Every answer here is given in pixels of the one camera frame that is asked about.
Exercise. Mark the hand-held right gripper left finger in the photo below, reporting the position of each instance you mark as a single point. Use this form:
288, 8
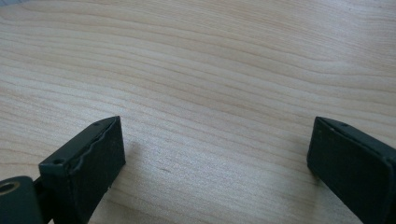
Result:
84, 168

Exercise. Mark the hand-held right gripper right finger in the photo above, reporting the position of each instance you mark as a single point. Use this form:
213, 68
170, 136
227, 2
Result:
351, 168

